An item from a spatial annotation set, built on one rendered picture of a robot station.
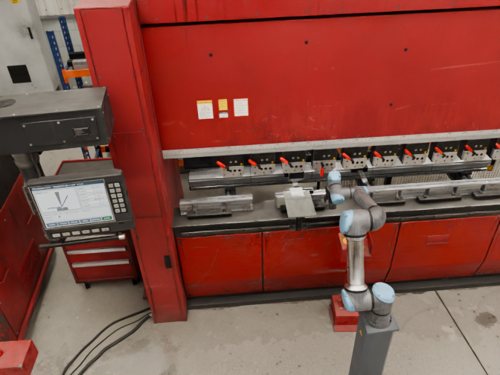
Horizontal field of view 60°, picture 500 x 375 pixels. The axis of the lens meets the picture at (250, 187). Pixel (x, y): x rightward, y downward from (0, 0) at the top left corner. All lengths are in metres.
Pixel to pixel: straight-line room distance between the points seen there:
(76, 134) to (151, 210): 0.82
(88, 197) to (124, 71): 0.65
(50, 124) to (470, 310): 3.18
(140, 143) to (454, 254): 2.43
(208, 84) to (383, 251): 1.77
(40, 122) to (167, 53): 0.76
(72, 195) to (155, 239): 0.78
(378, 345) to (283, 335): 0.95
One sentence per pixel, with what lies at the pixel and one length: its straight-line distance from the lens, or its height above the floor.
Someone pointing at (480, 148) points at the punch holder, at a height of 1.27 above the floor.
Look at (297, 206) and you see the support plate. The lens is 2.84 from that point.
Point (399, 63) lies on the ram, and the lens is 2.68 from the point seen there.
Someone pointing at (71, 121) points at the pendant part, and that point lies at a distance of 2.12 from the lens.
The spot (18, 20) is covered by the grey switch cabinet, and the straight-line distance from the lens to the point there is 6.64.
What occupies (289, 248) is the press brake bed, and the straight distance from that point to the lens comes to 3.13.
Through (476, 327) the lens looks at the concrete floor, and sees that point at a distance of 3.76.
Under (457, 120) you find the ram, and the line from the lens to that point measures 3.01.
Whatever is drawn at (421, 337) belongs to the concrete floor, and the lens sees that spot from 3.55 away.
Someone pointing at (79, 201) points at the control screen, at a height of 1.47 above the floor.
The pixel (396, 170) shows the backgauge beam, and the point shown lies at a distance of 3.40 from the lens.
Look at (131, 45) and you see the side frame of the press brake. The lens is 2.26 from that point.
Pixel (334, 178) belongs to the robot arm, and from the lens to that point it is 2.61.
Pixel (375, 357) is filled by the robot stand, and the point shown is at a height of 0.52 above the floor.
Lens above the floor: 2.76
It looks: 36 degrees down
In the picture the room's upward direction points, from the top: 2 degrees counter-clockwise
